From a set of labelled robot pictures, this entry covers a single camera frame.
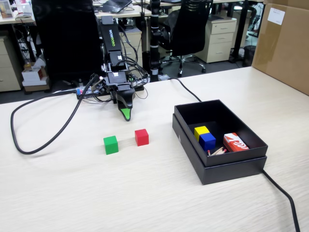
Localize black open box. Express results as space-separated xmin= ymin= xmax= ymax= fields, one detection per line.
xmin=171 ymin=113 xmax=268 ymax=186

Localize black laptop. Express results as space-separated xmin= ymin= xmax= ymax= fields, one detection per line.
xmin=100 ymin=0 xmax=133 ymax=14

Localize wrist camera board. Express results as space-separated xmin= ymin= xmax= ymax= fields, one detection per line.
xmin=91 ymin=75 xmax=107 ymax=94

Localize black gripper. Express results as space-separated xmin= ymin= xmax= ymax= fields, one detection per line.
xmin=105 ymin=70 xmax=136 ymax=122

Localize yellow cube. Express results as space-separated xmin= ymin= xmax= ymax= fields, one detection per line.
xmin=194 ymin=126 xmax=210 ymax=142

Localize blue cube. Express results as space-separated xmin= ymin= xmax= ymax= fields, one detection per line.
xmin=198 ymin=132 xmax=216 ymax=152

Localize black pole with white bands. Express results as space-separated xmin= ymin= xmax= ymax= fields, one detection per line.
xmin=148 ymin=0 xmax=162 ymax=83

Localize beige office desk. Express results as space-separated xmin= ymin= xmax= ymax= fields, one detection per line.
xmin=0 ymin=3 xmax=153 ymax=25

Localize large brown cardboard box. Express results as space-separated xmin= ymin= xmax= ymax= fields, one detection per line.
xmin=251 ymin=0 xmax=309 ymax=96

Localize black arm wire bundle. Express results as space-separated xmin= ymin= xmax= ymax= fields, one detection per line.
xmin=117 ymin=21 xmax=152 ymax=100

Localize black high-back office chair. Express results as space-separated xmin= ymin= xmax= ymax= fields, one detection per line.
xmin=30 ymin=0 xmax=104 ymax=83

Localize red cube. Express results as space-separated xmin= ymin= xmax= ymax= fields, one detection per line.
xmin=134 ymin=129 xmax=150 ymax=147

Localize green cube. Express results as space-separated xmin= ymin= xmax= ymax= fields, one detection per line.
xmin=103 ymin=135 xmax=119 ymax=155

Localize clear photo card stand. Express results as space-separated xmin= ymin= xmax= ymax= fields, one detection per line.
xmin=0 ymin=0 xmax=14 ymax=19

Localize white cardboard box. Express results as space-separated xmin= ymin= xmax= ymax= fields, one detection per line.
xmin=21 ymin=66 xmax=49 ymax=83

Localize orange and white matchbox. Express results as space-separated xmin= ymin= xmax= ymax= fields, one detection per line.
xmin=222 ymin=132 xmax=250 ymax=153

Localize black cardboard box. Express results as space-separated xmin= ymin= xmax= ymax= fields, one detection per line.
xmin=174 ymin=99 xmax=269 ymax=167

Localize black power cable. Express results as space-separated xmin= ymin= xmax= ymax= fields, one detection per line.
xmin=166 ymin=77 xmax=301 ymax=232

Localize black mesh office chair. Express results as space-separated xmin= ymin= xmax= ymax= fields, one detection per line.
xmin=159 ymin=0 xmax=214 ymax=77

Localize thick black camera cable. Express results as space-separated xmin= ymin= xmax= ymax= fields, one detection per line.
xmin=10 ymin=77 xmax=97 ymax=155

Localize beige drawer cabinet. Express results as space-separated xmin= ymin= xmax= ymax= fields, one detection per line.
xmin=0 ymin=36 xmax=22 ymax=92

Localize cream drawer pedestal silver handles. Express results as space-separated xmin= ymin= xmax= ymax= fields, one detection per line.
xmin=197 ymin=18 xmax=237 ymax=64

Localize black mesh waste bin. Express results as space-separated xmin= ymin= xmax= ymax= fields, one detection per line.
xmin=242 ymin=45 xmax=256 ymax=68

